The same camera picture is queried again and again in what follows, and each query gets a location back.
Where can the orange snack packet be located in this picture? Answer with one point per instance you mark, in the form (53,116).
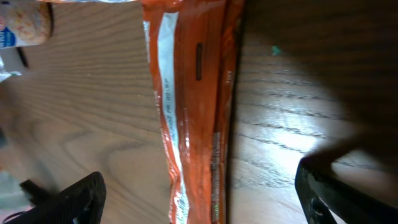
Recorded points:
(25,23)

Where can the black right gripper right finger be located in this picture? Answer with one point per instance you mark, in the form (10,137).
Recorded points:
(322,195)

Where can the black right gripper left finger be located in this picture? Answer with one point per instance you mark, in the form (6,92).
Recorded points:
(81,203)

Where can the red chocolate bar wrapper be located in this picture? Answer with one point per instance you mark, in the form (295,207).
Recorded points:
(192,49)

